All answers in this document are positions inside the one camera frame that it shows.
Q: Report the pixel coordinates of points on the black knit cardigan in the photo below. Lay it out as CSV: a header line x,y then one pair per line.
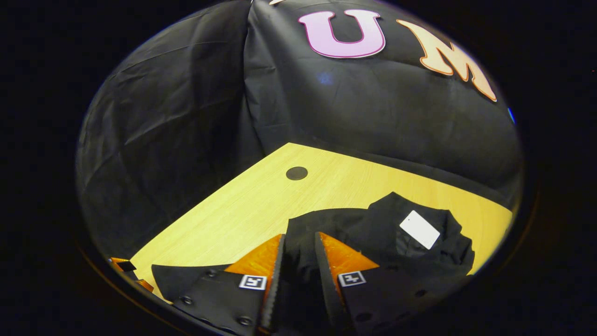
x,y
373,224

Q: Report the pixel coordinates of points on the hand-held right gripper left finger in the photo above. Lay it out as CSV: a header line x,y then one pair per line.
x,y
274,289

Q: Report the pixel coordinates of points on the black backdrop cloth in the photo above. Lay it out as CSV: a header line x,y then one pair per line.
x,y
373,107

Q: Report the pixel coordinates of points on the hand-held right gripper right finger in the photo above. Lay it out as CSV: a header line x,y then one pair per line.
x,y
326,289

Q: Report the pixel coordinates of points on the round black table grommet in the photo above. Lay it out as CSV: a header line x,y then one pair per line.
x,y
296,173

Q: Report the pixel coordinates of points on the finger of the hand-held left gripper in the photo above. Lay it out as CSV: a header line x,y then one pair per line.
x,y
123,264
145,285

